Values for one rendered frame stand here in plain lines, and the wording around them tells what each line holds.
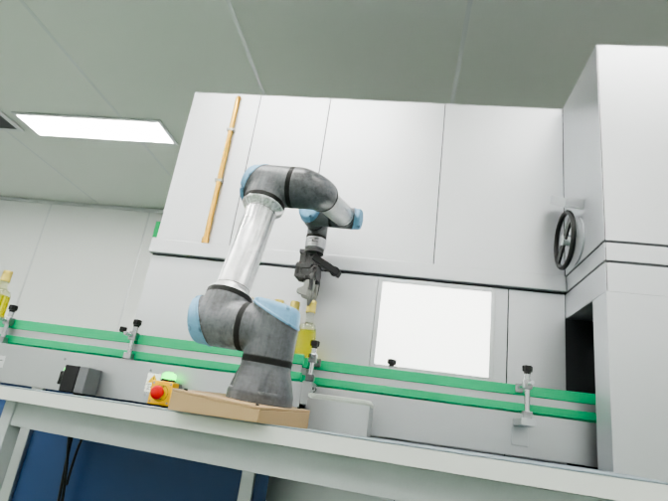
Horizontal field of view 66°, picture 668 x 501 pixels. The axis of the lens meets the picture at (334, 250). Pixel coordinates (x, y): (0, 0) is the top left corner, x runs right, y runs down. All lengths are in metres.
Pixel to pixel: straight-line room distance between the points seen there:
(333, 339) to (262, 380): 0.79
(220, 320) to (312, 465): 0.38
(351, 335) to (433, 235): 0.51
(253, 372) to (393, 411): 0.65
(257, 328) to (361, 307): 0.81
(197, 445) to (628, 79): 1.74
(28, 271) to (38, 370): 4.46
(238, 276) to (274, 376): 0.27
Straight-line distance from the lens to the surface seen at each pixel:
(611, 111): 1.97
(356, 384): 1.71
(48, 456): 1.93
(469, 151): 2.22
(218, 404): 1.11
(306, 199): 1.39
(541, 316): 2.01
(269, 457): 1.13
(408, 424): 1.69
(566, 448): 1.76
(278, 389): 1.16
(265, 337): 1.16
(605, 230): 1.76
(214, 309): 1.23
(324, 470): 1.08
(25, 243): 6.55
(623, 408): 1.64
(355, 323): 1.91
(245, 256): 1.30
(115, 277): 5.82
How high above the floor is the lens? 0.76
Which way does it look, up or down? 19 degrees up
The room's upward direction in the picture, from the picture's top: 8 degrees clockwise
